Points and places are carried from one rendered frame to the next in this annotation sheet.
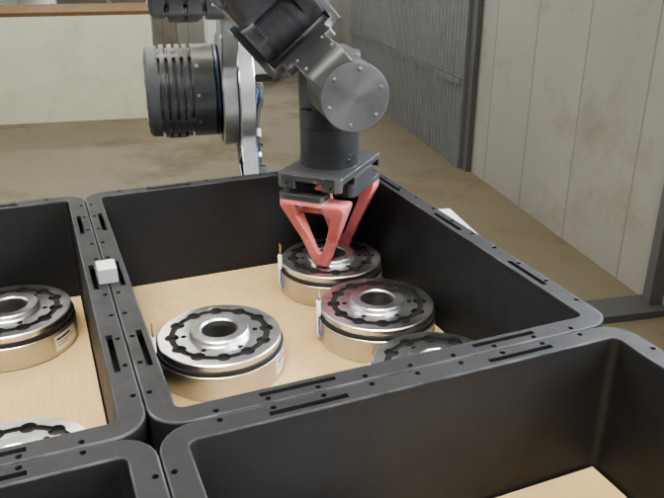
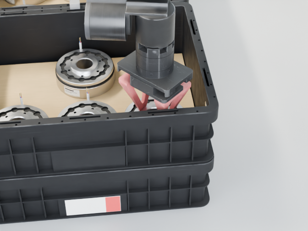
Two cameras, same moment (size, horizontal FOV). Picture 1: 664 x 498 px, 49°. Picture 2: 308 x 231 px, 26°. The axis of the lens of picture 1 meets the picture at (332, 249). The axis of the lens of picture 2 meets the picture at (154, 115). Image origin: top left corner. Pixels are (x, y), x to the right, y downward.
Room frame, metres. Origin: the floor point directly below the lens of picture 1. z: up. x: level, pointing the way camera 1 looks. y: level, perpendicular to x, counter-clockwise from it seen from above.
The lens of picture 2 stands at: (0.89, -0.76, 1.59)
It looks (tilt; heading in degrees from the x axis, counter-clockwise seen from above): 43 degrees down; 106
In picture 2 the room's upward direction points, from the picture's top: straight up
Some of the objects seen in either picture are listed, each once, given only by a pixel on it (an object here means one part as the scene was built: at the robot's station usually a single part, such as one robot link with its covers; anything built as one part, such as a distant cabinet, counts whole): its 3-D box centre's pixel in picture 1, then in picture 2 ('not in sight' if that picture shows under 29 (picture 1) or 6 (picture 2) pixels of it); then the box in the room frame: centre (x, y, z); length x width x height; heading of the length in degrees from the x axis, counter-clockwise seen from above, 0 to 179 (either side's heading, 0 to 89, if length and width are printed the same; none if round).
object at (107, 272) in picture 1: (107, 271); (74, 4); (0.48, 0.16, 0.94); 0.02 x 0.01 x 0.01; 22
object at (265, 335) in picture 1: (219, 336); (84, 67); (0.52, 0.09, 0.86); 0.10 x 0.10 x 0.01
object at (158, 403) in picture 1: (296, 258); (82, 64); (0.54, 0.03, 0.92); 0.40 x 0.30 x 0.02; 22
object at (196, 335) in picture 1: (219, 330); (84, 64); (0.52, 0.09, 0.86); 0.05 x 0.05 x 0.01
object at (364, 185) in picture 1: (336, 209); (160, 96); (0.68, 0.00, 0.91); 0.07 x 0.07 x 0.09; 66
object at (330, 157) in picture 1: (330, 142); (154, 57); (0.67, 0.00, 0.98); 0.10 x 0.07 x 0.07; 156
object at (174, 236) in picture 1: (297, 312); (84, 88); (0.54, 0.03, 0.87); 0.40 x 0.30 x 0.11; 22
